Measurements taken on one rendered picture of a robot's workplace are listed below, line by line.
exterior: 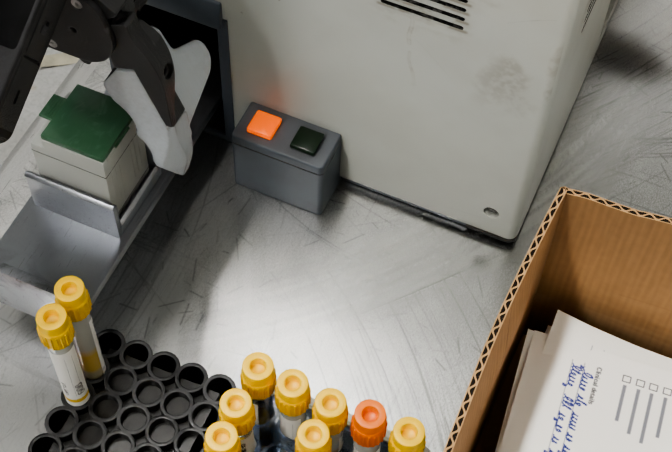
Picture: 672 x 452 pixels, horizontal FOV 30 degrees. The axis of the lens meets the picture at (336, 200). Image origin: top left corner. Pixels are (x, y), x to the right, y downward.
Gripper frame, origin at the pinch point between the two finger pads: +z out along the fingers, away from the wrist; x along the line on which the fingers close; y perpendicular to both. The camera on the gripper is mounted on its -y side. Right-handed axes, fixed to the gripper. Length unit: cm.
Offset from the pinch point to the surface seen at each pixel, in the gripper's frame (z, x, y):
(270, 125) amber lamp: 3.3, -7.6, 7.4
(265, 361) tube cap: -3.1, -15.4, -9.4
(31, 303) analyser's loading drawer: 5.0, -0.3, -8.0
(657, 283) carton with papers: -1.2, -31.1, 3.5
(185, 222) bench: 8.7, -4.2, 2.2
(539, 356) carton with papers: 2.6, -26.9, -0.8
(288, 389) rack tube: -2.6, -16.9, -10.1
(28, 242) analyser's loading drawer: 4.7, 1.7, -4.9
